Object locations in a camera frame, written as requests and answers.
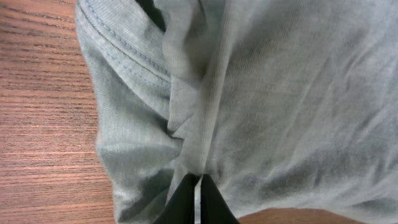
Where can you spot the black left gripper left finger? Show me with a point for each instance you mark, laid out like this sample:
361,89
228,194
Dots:
181,207

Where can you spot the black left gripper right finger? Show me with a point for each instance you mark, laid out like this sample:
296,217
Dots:
214,209

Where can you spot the light blue t-shirt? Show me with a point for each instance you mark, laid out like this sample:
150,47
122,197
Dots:
284,103

